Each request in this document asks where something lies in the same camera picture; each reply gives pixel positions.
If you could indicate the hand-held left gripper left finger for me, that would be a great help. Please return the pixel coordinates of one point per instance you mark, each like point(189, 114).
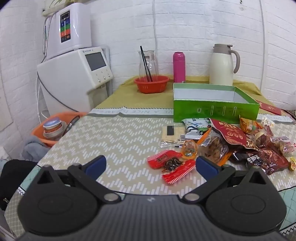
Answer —
point(96, 165)

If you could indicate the orange jelly cup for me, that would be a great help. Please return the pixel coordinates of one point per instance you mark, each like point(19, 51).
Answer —
point(189, 150)

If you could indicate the glass carafe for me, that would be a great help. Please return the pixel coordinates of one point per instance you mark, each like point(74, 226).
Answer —
point(153, 64)

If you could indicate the orange plastic basin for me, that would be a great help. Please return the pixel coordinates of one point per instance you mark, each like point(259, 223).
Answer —
point(39, 134)

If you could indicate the dark brown snack packet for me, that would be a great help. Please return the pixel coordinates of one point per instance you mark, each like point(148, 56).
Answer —
point(238, 156)

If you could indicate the clear cracker packet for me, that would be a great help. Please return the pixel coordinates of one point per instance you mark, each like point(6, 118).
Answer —
point(168, 136)

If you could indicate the large red snack pouch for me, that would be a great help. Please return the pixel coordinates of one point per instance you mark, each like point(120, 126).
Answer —
point(231, 135)

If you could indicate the white appliance with screen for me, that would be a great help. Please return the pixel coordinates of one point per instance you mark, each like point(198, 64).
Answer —
point(67, 76)

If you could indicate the jar with blue lid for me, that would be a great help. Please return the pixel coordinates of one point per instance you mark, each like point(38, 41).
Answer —
point(54, 128)

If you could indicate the grey cloth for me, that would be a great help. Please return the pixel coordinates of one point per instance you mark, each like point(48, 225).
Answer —
point(34, 148)

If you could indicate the red envelope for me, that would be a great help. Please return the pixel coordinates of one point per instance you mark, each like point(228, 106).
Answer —
point(270, 107)

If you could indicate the clear packet of brown snacks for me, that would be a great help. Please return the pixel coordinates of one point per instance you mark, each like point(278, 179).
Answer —
point(277, 141)

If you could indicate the white green snack packet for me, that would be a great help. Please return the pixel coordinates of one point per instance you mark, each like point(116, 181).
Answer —
point(196, 121)
point(196, 134)

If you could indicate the red plastic basket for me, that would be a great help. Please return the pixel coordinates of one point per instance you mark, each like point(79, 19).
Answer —
point(151, 87)

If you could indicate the white wrapped candy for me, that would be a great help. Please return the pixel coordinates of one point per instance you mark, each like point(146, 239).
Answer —
point(267, 121)

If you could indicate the small yellow candy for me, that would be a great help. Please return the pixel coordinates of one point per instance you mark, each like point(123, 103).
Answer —
point(293, 163)

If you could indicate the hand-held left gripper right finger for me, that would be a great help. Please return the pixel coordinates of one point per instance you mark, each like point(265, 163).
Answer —
point(205, 166)

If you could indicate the cream thermal jug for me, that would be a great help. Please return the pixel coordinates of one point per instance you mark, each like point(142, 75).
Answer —
point(220, 67)

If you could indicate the black fabric object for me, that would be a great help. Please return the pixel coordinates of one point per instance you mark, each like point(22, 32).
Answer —
point(13, 180)

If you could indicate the orange yellow snack packet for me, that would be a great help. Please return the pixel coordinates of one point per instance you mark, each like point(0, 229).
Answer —
point(249, 124)

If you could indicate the orange clear bread packet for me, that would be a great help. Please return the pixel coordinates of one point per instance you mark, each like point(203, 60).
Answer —
point(215, 148)

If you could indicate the white water ionizer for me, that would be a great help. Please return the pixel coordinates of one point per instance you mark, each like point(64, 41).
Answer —
point(78, 27)

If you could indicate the yellow tablecloth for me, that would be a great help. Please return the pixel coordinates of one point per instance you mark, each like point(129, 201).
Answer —
point(138, 99)

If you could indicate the dark red snack packet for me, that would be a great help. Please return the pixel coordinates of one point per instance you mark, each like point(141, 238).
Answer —
point(270, 160)

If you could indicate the metal tool in basin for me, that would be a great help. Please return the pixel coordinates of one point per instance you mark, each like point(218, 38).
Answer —
point(71, 124)

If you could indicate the pink thermos bottle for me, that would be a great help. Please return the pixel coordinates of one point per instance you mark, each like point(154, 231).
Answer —
point(179, 67)

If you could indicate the green cardboard box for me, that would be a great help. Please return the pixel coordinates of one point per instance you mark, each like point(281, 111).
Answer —
point(196, 109)

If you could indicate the grey zigzag patterned tablecloth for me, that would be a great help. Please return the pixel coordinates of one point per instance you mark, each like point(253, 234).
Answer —
point(115, 139)

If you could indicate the black straw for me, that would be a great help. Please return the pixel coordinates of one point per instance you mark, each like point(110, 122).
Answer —
point(148, 69)
point(143, 60)

